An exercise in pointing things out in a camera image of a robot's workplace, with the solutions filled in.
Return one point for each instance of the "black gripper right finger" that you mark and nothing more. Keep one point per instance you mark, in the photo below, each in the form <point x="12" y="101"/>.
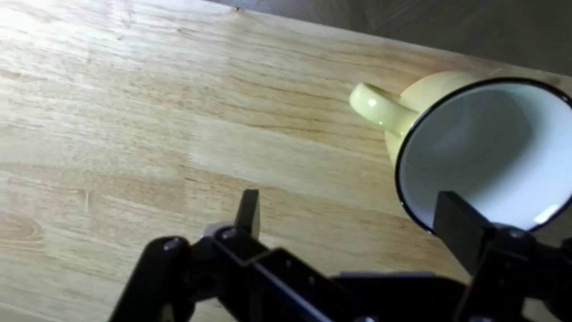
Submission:
<point x="512" y="275"/>

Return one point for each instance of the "yellow enamel mug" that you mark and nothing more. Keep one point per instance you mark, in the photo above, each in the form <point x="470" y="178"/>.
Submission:
<point x="507" y="149"/>

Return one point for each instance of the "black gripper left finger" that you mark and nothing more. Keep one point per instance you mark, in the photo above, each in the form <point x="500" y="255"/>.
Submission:
<point x="239" y="280"/>

